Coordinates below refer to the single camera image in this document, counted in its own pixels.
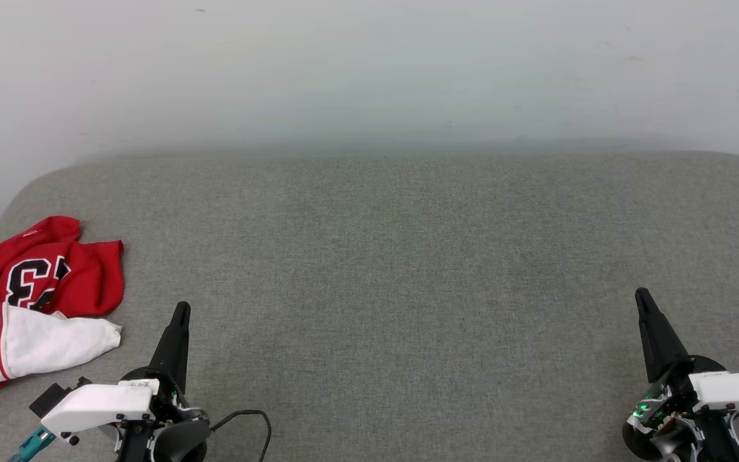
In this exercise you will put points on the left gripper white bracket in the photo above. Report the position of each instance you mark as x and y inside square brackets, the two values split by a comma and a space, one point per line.
[100, 404]

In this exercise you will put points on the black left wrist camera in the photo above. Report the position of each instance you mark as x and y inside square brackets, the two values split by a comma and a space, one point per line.
[49, 399]

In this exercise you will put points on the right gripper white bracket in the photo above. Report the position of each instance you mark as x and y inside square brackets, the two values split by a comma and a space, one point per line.
[729, 391]

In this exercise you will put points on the teal left camera plug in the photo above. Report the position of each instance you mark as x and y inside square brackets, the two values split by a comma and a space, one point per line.
[33, 444]

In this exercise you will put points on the red Bulls 23 jersey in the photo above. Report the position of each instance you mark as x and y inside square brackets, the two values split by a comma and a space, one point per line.
[87, 282]

